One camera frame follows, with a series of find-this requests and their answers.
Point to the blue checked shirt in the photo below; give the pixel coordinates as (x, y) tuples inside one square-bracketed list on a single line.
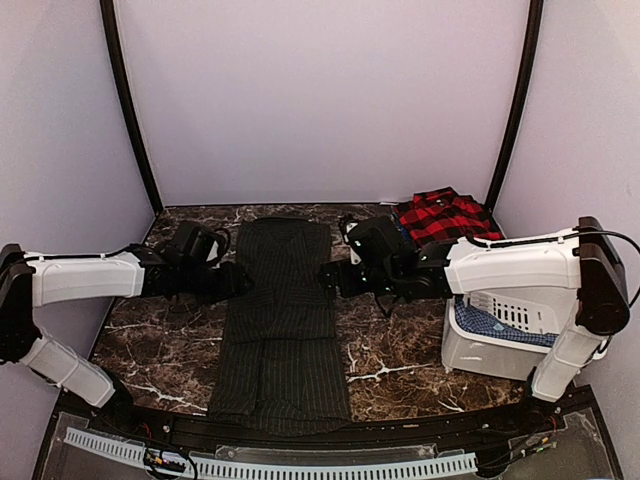
[(475, 321)]

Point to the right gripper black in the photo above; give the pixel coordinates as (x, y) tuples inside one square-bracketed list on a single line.
[(347, 285)]

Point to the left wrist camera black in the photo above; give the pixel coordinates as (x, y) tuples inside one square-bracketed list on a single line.
[(193, 244)]

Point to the left black frame post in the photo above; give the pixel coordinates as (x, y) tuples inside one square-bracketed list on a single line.
[(128, 109)]

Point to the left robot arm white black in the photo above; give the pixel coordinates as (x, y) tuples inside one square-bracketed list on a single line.
[(33, 280)]

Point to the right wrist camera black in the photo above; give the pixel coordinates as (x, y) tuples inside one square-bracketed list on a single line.
[(373, 239)]

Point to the black frame post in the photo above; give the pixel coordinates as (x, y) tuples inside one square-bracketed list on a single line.
[(520, 93), (128, 109)]

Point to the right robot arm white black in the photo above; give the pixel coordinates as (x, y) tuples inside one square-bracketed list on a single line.
[(582, 259)]

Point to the red black plaid shirt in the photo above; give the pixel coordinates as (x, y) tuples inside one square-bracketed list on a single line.
[(443, 215)]

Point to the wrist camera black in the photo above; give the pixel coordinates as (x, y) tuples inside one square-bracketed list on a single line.
[(373, 239), (193, 244)]

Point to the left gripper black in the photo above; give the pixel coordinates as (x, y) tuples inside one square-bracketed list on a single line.
[(233, 284)]

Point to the blue folded shirt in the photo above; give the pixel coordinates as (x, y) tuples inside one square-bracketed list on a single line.
[(407, 238)]

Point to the right black frame post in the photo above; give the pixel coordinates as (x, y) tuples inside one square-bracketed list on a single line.
[(520, 93)]

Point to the dark pinstripe long sleeve shirt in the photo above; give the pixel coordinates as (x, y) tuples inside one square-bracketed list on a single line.
[(280, 368)]

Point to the white slotted cable duct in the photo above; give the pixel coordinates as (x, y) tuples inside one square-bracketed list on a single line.
[(136, 454)]

